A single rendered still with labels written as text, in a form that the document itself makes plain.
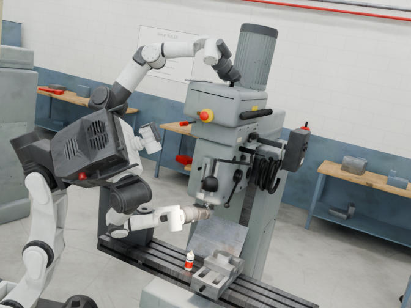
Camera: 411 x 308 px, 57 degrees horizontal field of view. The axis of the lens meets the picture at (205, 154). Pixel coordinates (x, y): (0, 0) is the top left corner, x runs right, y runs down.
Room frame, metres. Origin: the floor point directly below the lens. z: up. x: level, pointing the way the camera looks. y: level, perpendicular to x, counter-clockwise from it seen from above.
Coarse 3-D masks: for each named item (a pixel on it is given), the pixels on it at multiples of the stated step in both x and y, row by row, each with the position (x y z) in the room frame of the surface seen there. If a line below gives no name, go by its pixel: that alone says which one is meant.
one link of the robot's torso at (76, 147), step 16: (96, 112) 1.44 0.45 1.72; (64, 128) 1.46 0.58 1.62; (80, 128) 1.43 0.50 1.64; (96, 128) 1.41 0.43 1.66; (112, 128) 1.43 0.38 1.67; (128, 128) 1.61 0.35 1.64; (64, 144) 1.44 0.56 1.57; (80, 144) 1.40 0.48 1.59; (96, 144) 1.38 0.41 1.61; (112, 144) 1.36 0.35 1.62; (128, 144) 1.52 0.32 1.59; (64, 160) 1.41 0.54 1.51; (80, 160) 1.37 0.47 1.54; (96, 160) 1.34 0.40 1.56; (112, 160) 1.39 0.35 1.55; (128, 160) 1.44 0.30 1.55; (64, 176) 1.38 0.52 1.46; (80, 176) 1.38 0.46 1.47; (96, 176) 1.43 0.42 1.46; (112, 176) 1.43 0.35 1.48; (128, 176) 1.46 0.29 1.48
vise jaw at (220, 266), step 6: (210, 258) 1.76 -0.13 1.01; (216, 258) 1.77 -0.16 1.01; (204, 264) 1.74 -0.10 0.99; (210, 264) 1.73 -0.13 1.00; (216, 264) 1.72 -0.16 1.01; (222, 264) 1.73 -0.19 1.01; (228, 264) 1.74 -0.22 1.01; (216, 270) 1.71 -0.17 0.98; (222, 270) 1.70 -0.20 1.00; (228, 270) 1.69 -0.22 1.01; (228, 276) 1.68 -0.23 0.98
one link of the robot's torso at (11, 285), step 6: (6, 282) 1.64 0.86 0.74; (12, 282) 1.65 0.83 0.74; (0, 288) 1.58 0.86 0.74; (6, 288) 1.64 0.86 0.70; (12, 288) 1.64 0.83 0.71; (0, 294) 1.59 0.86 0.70; (6, 294) 1.64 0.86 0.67; (0, 300) 1.59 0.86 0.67; (0, 306) 1.47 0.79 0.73; (6, 306) 1.47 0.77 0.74
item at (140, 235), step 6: (138, 210) 1.98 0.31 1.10; (144, 210) 1.99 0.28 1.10; (150, 210) 2.01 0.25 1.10; (150, 228) 2.00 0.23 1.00; (132, 234) 1.97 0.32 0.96; (138, 234) 1.96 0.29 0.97; (144, 234) 1.95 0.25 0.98; (150, 234) 2.02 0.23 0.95; (126, 240) 1.97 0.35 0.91; (132, 240) 1.96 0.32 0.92; (138, 240) 1.96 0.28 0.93; (144, 240) 1.95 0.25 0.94
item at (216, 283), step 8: (216, 256) 1.84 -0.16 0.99; (232, 256) 1.83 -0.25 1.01; (232, 264) 1.80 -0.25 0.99; (240, 264) 1.84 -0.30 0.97; (200, 272) 1.68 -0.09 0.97; (208, 272) 1.69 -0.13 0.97; (216, 272) 1.71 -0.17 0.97; (240, 272) 1.86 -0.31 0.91; (192, 280) 1.63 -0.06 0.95; (200, 280) 1.61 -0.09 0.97; (208, 280) 1.62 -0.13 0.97; (216, 280) 1.63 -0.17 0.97; (224, 280) 1.65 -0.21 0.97; (232, 280) 1.75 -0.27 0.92; (192, 288) 1.63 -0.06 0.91; (208, 288) 1.60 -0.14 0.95; (216, 288) 1.58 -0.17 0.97; (224, 288) 1.66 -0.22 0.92; (208, 296) 1.59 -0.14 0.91; (216, 296) 1.58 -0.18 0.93
